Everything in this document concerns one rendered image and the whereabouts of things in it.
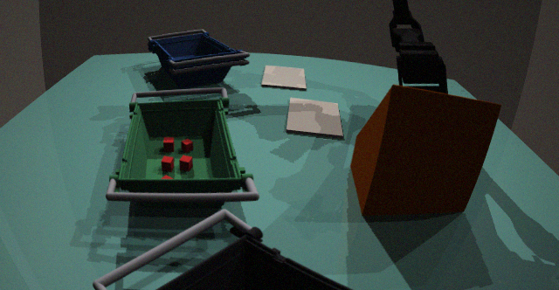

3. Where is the green plastic tray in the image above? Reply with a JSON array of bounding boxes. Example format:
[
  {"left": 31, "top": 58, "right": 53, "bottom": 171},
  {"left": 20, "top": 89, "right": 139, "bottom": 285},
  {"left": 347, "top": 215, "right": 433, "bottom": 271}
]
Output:
[{"left": 109, "top": 97, "right": 254, "bottom": 209}]

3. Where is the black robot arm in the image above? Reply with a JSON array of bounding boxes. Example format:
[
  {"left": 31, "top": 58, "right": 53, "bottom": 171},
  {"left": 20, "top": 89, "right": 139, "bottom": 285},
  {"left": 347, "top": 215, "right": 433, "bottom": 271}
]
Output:
[{"left": 389, "top": 0, "right": 448, "bottom": 94}]

